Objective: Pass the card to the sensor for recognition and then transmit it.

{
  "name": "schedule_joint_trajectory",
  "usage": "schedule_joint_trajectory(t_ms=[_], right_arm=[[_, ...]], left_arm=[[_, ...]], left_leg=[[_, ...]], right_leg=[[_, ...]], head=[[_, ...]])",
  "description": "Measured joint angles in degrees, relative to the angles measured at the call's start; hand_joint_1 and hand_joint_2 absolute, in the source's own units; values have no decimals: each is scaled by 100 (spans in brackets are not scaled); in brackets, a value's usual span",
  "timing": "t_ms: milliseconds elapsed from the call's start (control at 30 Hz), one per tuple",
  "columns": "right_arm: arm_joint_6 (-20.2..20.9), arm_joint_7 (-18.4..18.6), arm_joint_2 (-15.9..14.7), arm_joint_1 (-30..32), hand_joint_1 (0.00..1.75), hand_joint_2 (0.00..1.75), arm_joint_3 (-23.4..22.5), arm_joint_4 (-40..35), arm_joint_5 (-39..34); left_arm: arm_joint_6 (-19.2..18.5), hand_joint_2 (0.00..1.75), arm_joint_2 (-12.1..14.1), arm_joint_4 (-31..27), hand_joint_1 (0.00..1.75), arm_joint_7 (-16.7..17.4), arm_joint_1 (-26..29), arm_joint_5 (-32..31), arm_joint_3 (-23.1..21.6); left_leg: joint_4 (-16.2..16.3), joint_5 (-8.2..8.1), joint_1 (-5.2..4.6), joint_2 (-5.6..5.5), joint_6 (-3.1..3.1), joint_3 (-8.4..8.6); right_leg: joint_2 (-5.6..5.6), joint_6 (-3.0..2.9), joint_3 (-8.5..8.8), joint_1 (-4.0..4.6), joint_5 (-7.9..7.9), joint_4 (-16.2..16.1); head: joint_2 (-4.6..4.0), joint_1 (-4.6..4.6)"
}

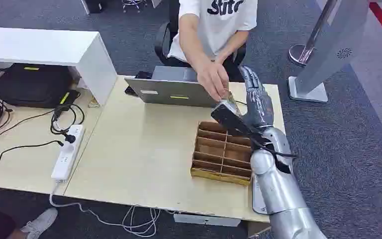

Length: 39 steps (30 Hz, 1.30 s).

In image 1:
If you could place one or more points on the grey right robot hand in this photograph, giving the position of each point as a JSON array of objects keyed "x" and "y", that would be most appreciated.
[{"x": 260, "y": 105}]

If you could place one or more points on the printed card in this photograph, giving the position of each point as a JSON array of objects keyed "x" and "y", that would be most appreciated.
[{"x": 230, "y": 104}]

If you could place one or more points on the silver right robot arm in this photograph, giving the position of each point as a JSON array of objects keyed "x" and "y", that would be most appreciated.
[{"x": 278, "y": 191}]

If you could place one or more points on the person's right hand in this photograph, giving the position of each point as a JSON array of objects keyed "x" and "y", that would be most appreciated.
[{"x": 212, "y": 79}]

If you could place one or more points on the wooden compartment card box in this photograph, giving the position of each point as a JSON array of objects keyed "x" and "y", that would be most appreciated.
[{"x": 220, "y": 155}]

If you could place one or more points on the grey kiosk stand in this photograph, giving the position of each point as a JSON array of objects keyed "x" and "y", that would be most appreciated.
[{"x": 329, "y": 49}]

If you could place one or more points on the person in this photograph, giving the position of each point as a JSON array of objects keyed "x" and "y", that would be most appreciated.
[{"x": 217, "y": 26}]

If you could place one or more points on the grey laptop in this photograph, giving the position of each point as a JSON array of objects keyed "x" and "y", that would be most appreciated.
[{"x": 171, "y": 90}]

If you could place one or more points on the black office chair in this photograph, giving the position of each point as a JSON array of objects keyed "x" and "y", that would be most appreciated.
[{"x": 164, "y": 39}]

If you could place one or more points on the black phone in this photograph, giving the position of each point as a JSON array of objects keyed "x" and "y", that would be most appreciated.
[{"x": 138, "y": 80}]

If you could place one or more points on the pale wooden desk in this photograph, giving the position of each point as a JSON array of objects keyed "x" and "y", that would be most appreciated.
[
  {"x": 145, "y": 158},
  {"x": 23, "y": 165}
]

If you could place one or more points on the chrome chair base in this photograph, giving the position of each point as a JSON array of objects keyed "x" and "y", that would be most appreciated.
[{"x": 134, "y": 4}]

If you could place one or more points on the black power adapter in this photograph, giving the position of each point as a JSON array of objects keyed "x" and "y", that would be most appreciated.
[{"x": 67, "y": 99}]

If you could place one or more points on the black plug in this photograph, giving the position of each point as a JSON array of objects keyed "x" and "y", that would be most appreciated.
[{"x": 69, "y": 138}]

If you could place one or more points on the white power strip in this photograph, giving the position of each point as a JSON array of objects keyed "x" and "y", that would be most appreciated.
[{"x": 67, "y": 155}]

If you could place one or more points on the white desk shelf riser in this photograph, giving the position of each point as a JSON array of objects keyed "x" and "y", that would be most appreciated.
[{"x": 46, "y": 46}]

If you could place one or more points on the large black box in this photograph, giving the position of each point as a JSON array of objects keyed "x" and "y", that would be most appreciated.
[{"x": 32, "y": 85}]

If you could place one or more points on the white shoe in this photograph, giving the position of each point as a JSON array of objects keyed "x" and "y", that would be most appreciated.
[{"x": 41, "y": 222}]

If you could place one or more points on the chrome stanchion post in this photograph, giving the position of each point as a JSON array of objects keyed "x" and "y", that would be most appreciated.
[{"x": 301, "y": 52}]

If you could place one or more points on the grey under-desk bracket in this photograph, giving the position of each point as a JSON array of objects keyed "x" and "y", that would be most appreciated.
[{"x": 207, "y": 220}]

